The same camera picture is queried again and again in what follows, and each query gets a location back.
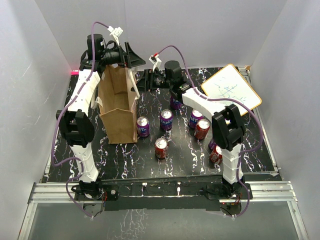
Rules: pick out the red cola can front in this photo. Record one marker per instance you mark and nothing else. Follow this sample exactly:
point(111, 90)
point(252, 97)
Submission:
point(161, 147)

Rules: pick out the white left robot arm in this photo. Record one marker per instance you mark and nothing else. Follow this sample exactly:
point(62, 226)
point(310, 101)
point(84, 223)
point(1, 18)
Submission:
point(73, 121)

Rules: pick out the purple fanta can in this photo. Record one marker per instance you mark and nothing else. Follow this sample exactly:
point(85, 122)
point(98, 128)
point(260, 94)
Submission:
point(175, 104)
point(195, 116)
point(166, 119)
point(143, 126)
point(212, 144)

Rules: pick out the purple Fanta can back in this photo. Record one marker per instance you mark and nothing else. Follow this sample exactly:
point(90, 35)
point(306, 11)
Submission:
point(175, 104)

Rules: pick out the yellow framed whiteboard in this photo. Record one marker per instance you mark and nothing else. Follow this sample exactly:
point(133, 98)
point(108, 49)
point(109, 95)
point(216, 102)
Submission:
point(228, 83)

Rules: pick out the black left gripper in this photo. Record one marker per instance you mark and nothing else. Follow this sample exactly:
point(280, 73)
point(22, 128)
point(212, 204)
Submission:
point(134, 60)

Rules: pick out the aluminium rail frame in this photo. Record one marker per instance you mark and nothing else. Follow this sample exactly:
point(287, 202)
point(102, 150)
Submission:
point(52, 215)

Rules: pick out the red cola can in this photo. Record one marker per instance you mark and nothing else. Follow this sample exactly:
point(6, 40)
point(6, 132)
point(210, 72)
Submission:
point(216, 155)
point(161, 147)
point(201, 130)

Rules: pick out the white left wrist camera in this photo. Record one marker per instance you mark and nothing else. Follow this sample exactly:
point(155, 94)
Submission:
point(115, 33)

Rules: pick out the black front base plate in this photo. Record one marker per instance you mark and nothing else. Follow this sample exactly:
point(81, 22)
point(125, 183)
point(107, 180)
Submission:
point(173, 193)

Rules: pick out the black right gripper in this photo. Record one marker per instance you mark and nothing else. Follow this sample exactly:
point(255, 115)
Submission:
point(147, 83)

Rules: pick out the red cola can centre right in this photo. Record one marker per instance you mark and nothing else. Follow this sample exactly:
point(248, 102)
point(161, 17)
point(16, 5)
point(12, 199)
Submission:
point(201, 130)

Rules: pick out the brown canvas tote bag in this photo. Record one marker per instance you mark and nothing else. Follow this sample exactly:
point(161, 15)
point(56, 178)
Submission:
point(118, 105)

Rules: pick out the red cola can far right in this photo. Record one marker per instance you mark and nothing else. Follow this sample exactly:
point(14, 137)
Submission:
point(216, 155)

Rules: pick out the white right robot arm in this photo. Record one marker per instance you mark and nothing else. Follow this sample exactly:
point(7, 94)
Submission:
point(226, 122)

